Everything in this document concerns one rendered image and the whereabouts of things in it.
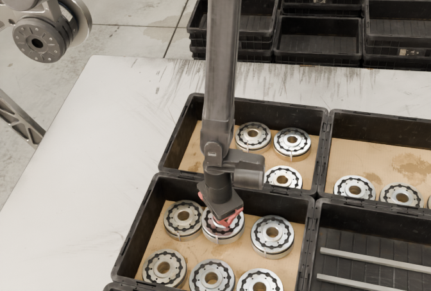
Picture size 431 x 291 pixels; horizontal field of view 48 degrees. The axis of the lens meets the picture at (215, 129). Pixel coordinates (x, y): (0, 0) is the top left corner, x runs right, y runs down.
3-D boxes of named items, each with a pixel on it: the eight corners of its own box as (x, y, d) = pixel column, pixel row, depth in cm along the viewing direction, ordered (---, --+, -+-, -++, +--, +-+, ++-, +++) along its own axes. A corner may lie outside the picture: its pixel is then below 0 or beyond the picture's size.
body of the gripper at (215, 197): (220, 176, 112) (219, 156, 107) (244, 207, 106) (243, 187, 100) (196, 189, 110) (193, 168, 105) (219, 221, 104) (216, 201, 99)
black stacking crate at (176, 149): (163, 197, 130) (156, 171, 122) (195, 120, 149) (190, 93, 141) (312, 223, 120) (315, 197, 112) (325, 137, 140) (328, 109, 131)
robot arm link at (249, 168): (213, 121, 101) (204, 141, 93) (268, 126, 99) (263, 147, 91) (213, 169, 107) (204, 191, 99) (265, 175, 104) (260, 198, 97)
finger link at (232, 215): (229, 204, 116) (227, 181, 110) (245, 225, 112) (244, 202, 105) (204, 217, 114) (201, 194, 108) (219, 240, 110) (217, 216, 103)
